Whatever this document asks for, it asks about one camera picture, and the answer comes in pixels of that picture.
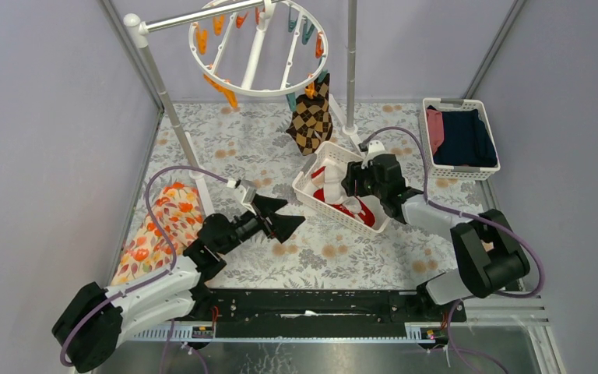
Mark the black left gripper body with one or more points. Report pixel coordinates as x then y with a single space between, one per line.
266 220

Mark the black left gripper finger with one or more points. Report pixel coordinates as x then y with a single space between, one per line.
267 205
282 227

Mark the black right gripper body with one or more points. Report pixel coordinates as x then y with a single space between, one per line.
365 182

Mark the orange clip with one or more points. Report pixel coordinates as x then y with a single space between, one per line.
228 94
311 90
319 46

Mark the teal front clip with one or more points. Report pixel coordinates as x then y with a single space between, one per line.
291 101

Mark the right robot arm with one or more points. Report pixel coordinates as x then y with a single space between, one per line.
488 257

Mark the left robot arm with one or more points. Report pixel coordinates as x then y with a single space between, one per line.
98 320

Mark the orange front left clip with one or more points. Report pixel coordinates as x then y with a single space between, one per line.
228 94

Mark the orange right clip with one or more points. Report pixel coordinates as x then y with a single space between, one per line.
319 46

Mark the white round clip hanger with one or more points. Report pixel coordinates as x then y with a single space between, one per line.
265 51

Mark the red snowflake sock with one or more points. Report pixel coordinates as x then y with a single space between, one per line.
350 209

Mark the white perforated sock basket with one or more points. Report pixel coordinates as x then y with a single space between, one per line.
331 154

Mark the white rack right foot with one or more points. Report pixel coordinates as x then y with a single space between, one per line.
345 122

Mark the floral orange cloth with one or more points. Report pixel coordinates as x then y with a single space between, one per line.
172 226

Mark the floral grey tablecloth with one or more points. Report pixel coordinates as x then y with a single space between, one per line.
250 142

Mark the pink garment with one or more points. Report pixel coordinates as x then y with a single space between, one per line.
435 127

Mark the white basket with clothes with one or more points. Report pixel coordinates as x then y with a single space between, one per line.
448 171

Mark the navy garment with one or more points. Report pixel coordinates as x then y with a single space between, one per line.
466 141

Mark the grey horizontal rack bar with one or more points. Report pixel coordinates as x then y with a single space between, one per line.
146 28

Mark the grey left rack pole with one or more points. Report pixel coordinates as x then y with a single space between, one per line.
135 29

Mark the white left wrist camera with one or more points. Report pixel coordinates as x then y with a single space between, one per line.
244 192

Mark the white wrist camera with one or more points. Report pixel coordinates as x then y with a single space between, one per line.
371 150
244 192

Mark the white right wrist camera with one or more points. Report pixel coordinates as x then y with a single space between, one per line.
371 150

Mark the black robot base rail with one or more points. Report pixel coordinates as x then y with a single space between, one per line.
297 313

